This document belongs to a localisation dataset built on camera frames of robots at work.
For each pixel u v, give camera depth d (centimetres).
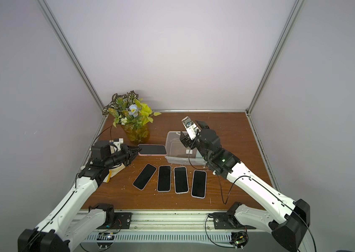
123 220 73
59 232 41
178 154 97
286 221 37
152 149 77
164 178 86
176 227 73
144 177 88
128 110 95
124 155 69
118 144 74
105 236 72
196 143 59
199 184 84
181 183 83
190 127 57
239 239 70
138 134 104
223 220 73
